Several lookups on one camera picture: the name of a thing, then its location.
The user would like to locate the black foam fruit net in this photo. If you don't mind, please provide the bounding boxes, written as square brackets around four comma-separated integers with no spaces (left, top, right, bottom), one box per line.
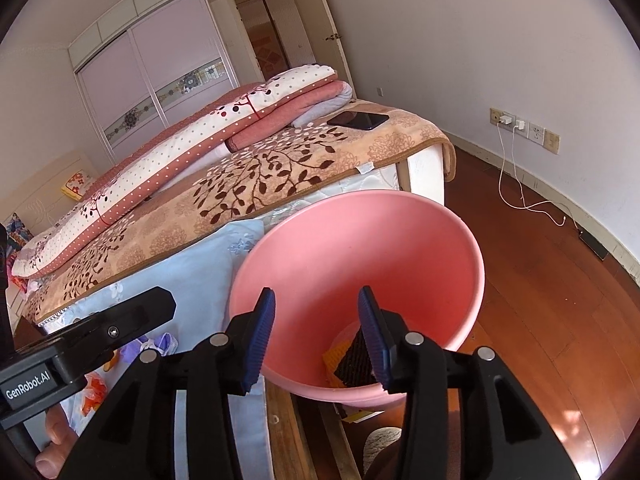
[334,330,376,388]

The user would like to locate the pink plastic trash bin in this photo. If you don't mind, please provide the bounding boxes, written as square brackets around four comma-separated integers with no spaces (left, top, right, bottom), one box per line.
[229,190,485,410]

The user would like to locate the left hand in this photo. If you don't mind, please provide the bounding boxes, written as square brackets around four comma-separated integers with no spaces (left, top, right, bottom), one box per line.
[35,404,78,479]

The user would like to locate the orange clear plastic wrapper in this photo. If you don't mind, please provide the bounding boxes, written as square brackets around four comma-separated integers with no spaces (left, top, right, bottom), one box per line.
[80,372,108,417]

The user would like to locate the light blue floral cloth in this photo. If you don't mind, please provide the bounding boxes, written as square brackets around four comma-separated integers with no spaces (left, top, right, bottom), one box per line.
[39,219,273,479]

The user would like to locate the purple white wrapper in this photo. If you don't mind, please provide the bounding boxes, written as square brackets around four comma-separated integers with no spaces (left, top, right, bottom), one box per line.
[119,333,179,364]

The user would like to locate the colourful patterned pillow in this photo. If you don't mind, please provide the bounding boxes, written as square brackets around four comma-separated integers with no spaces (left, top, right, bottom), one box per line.
[6,212,34,259]

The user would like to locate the brown leaf pattern blanket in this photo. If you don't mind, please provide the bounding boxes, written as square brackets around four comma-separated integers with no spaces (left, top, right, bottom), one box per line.
[22,101,457,322]

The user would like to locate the yellow red pillow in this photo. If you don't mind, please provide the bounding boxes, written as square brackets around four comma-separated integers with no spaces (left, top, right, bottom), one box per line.
[61,169,96,202]

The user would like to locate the red white dotted quilt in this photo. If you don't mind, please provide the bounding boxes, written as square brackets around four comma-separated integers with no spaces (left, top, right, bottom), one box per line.
[11,64,339,278]

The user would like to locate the pink folded blanket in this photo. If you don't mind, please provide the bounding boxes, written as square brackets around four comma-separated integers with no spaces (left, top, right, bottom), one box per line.
[224,80,352,153]

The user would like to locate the black device on floor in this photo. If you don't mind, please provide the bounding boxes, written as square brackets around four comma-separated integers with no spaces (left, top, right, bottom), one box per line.
[578,229,608,261]

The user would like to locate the open room door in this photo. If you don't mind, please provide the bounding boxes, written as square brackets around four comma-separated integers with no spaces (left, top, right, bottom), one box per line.
[295,0,356,89]

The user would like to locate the white wardrobe with sliding doors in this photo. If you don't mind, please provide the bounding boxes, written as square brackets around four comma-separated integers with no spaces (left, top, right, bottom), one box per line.
[68,0,239,162]

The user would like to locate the bed frame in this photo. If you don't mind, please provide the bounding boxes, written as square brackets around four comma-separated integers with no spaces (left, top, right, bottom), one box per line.
[396,144,445,205]

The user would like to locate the white charger cable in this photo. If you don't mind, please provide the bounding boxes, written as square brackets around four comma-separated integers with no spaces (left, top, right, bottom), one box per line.
[496,121,568,229]

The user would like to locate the wall power outlet strip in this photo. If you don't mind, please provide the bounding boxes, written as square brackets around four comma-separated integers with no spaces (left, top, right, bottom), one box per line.
[489,107,561,155]

